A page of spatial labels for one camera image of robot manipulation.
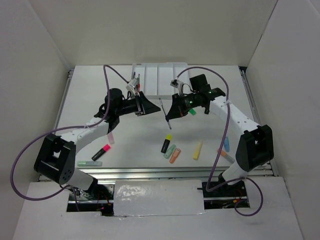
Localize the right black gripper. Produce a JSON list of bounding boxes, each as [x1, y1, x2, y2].
[[166, 92, 200, 120]]

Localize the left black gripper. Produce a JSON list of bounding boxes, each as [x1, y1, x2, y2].
[[115, 90, 160, 116]]

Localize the green gel pen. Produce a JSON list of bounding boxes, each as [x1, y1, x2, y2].
[[159, 97, 172, 130]]

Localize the black yellow-capped highlighter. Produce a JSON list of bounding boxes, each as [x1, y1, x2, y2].
[[160, 134, 172, 154]]

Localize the red gel pen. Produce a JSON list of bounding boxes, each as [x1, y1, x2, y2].
[[136, 74, 140, 92]]

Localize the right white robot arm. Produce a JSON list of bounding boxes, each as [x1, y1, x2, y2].
[[165, 74, 274, 196]]

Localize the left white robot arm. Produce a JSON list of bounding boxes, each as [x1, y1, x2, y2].
[[33, 88, 161, 200]]

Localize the black green-capped highlighter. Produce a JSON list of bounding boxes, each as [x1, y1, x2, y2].
[[189, 108, 197, 116]]

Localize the white divided plastic tray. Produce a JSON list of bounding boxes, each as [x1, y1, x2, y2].
[[131, 62, 190, 100]]

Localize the green pastel short highlighter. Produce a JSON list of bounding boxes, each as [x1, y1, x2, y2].
[[163, 144, 176, 159]]

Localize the pink pastel highlighter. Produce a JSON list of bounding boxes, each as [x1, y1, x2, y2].
[[107, 132, 115, 145]]

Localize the orange pastel short highlighter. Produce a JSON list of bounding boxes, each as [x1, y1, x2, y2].
[[169, 148, 181, 164]]

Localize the yellow pastel highlighter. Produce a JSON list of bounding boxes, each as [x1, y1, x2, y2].
[[192, 141, 203, 161]]

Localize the black pink-capped highlighter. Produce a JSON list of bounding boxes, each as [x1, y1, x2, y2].
[[91, 144, 111, 162]]

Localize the blue pastel highlighter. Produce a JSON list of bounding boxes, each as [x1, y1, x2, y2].
[[223, 136, 230, 153]]

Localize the orange pastel long highlighter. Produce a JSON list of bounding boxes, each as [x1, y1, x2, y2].
[[220, 150, 236, 164]]

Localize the green pastel long highlighter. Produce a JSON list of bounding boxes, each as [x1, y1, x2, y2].
[[77, 161, 103, 167]]

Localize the white foil cover panel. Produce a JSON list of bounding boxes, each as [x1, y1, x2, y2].
[[113, 179, 205, 217]]

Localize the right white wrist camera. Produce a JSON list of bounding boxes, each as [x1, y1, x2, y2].
[[170, 79, 185, 96]]

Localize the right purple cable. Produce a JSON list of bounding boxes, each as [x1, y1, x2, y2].
[[173, 66, 264, 217]]

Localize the purple cable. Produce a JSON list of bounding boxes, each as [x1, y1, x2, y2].
[[173, 66, 264, 217], [11, 64, 131, 213]]

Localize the aluminium table frame rails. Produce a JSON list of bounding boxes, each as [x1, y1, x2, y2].
[[38, 66, 278, 182]]

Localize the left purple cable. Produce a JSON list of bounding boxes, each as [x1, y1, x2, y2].
[[11, 64, 131, 213]]

